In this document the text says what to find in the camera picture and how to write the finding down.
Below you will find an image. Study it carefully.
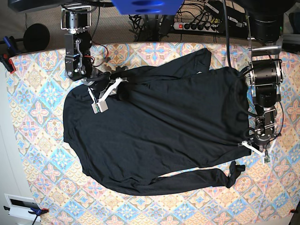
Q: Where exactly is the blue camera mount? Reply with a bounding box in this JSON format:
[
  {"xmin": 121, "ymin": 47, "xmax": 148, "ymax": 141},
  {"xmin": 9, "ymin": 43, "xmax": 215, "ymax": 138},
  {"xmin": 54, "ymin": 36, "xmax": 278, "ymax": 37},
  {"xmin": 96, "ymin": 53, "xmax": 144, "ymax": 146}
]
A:
[{"xmin": 112, "ymin": 0, "xmax": 184, "ymax": 15}]

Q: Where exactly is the black t-shirt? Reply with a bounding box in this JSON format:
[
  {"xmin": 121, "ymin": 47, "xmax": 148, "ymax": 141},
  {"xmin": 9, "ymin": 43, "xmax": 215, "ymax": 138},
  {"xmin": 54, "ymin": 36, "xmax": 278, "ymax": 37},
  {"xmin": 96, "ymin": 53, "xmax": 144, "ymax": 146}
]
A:
[{"xmin": 63, "ymin": 49, "xmax": 251, "ymax": 196}]

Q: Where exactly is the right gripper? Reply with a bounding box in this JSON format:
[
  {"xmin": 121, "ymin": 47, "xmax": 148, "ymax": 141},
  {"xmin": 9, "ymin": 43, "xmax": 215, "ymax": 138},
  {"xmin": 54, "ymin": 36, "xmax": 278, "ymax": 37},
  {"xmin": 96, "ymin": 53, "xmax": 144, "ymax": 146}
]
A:
[{"xmin": 81, "ymin": 67, "xmax": 128, "ymax": 114}]

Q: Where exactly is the red blue clamp top left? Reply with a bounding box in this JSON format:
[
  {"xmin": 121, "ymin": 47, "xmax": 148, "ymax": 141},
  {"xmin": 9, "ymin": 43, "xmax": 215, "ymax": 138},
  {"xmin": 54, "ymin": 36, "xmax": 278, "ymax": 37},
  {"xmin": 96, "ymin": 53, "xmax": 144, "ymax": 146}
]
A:
[{"xmin": 0, "ymin": 36, "xmax": 18, "ymax": 74}]

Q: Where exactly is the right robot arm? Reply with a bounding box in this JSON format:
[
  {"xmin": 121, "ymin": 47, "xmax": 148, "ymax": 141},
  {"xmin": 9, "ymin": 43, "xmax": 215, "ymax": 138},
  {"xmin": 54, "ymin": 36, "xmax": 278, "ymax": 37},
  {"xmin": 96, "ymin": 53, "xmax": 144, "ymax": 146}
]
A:
[{"xmin": 60, "ymin": 3, "xmax": 127, "ymax": 113}]

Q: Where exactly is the patterned colourful tablecloth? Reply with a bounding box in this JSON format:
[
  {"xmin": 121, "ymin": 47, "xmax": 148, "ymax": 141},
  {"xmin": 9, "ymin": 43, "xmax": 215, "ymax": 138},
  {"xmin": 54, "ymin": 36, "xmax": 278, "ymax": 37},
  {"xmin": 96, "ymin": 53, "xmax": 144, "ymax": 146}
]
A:
[{"xmin": 4, "ymin": 49, "xmax": 300, "ymax": 225}]

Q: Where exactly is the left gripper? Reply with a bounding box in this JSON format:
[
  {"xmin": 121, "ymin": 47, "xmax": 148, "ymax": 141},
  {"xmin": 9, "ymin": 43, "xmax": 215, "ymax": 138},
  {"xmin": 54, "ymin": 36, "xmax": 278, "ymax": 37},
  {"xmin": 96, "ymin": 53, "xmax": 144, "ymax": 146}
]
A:
[{"xmin": 241, "ymin": 124, "xmax": 277, "ymax": 164}]

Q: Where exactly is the white power strip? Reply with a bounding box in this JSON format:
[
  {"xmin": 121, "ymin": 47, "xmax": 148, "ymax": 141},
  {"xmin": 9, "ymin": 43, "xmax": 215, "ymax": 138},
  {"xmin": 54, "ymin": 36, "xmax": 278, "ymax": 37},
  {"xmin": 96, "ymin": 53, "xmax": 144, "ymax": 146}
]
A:
[{"xmin": 173, "ymin": 22, "xmax": 225, "ymax": 33}]

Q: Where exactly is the black clamp bottom right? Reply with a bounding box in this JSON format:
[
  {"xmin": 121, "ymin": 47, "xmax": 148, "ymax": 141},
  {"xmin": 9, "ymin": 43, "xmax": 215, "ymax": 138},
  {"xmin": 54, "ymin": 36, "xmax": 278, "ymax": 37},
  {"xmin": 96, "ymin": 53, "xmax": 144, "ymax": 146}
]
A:
[{"xmin": 289, "ymin": 209, "xmax": 300, "ymax": 214}]

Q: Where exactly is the blue clamp bottom left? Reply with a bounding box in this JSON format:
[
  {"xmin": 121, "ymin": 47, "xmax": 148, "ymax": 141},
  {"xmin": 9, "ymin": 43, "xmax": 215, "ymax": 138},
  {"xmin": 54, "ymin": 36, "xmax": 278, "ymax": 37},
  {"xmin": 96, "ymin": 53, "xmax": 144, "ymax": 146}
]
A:
[{"xmin": 3, "ymin": 206, "xmax": 49, "ymax": 217}]

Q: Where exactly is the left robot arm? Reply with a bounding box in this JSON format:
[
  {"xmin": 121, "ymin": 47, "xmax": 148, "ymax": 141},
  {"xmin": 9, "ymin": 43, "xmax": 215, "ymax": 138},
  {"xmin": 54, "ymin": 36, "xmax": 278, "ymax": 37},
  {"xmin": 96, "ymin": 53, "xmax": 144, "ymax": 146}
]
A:
[{"xmin": 240, "ymin": 11, "xmax": 283, "ymax": 164}]

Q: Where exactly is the white wall vent box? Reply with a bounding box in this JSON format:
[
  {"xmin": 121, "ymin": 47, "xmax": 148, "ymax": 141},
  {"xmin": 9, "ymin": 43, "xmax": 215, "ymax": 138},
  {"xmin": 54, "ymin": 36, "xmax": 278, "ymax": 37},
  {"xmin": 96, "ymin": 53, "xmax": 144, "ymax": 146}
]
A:
[{"xmin": 4, "ymin": 193, "xmax": 39, "ymax": 222}]

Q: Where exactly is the black round stool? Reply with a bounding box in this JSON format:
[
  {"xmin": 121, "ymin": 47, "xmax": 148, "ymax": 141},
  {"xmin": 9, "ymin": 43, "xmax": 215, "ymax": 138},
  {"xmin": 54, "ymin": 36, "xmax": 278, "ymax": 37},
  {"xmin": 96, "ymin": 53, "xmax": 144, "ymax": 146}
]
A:
[{"xmin": 23, "ymin": 23, "xmax": 50, "ymax": 52}]

